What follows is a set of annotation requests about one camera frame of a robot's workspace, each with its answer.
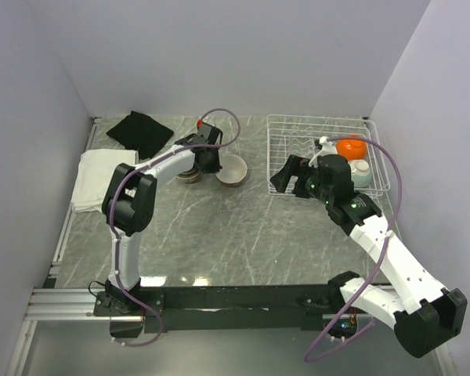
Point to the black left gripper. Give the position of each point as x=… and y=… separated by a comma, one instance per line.
x=214, y=168

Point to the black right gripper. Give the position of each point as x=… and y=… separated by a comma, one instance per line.
x=280, y=179

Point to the black patterned bowl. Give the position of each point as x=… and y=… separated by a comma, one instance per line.
x=197, y=177

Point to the red floral bowl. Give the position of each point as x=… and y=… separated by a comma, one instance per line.
x=234, y=170

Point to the orange bowl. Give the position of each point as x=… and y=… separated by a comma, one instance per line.
x=352, y=148

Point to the light teal white bowl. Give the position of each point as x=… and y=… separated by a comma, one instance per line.
x=361, y=173

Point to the plain beige bowl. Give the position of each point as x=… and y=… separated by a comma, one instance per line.
x=192, y=172

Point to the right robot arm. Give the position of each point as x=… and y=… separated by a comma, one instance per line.
x=422, y=311

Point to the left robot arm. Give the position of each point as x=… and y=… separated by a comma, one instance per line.
x=130, y=198

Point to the black cloth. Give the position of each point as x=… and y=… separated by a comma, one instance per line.
x=141, y=133

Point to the white cloth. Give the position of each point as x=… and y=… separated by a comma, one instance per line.
x=95, y=170

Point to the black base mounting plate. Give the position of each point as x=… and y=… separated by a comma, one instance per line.
x=304, y=306

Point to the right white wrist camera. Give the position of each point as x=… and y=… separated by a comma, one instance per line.
x=323, y=147

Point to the white wire dish rack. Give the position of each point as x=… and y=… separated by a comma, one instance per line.
x=293, y=134

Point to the aluminium frame rail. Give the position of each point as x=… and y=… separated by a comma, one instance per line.
x=79, y=304

